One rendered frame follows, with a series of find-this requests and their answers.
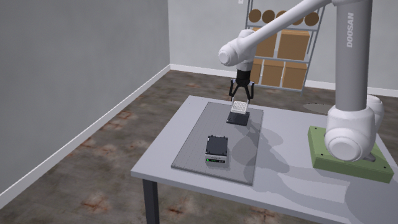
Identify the dark grey rectangular frame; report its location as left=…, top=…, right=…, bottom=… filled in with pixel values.
left=226, top=112, right=250, bottom=126

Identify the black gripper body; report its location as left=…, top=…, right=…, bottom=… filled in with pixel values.
left=235, top=70, right=251, bottom=87

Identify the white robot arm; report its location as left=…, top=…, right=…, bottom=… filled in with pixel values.
left=218, top=0, right=384, bottom=162

